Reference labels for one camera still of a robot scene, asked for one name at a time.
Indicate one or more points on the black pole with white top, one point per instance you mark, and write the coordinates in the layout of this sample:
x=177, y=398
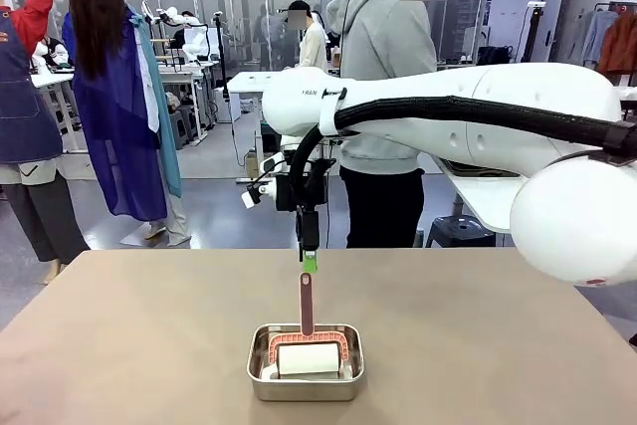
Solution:
x=535, y=27

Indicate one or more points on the dark blue metal stool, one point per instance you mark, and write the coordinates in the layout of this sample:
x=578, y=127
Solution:
x=460, y=231

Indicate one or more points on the light blue hanging shirt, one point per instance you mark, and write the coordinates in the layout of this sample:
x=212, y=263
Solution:
x=594, y=37

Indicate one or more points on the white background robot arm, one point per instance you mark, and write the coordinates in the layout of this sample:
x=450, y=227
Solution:
x=194, y=42

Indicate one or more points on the grey door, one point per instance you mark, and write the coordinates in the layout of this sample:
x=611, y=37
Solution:
x=557, y=22

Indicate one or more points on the black tray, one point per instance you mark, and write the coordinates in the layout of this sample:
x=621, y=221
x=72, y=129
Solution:
x=478, y=168

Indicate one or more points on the black bags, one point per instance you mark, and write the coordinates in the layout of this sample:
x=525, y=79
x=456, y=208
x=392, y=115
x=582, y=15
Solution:
x=492, y=57

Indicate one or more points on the white standing desk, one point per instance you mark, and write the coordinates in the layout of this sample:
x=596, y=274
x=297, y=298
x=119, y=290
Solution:
x=244, y=81

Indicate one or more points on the black camera tripod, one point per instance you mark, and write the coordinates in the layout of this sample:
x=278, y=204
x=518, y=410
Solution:
x=221, y=47

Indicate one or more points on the small grey plastic stool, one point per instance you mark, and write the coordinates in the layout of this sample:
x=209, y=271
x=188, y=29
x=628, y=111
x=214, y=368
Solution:
x=181, y=124

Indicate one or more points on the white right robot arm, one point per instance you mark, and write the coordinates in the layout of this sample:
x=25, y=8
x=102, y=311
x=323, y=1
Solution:
x=398, y=96

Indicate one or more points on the rectangular metal tin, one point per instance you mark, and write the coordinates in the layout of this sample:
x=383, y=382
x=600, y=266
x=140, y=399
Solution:
x=303, y=387

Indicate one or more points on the person in grey hoodie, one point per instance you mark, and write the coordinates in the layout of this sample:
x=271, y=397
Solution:
x=383, y=22

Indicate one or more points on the white side table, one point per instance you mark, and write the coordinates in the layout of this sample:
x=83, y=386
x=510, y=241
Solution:
x=483, y=206

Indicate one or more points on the person in denim apron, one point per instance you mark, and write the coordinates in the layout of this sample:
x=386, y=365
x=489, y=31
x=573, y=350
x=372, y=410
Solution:
x=20, y=111

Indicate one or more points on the orange hanging jacket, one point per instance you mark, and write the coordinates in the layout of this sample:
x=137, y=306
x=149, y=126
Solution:
x=619, y=47

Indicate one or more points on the cardboard box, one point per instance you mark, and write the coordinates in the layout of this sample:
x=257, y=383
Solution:
x=253, y=166

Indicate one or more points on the long-haired woman in blue gown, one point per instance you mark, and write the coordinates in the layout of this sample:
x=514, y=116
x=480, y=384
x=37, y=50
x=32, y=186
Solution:
x=114, y=111

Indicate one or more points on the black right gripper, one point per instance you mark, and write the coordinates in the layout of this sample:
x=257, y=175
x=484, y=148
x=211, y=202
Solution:
x=313, y=186

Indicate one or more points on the person in beige top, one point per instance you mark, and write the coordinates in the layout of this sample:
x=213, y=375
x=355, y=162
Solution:
x=313, y=52

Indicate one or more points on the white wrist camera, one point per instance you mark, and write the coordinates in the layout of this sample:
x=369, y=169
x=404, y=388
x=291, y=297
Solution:
x=251, y=197

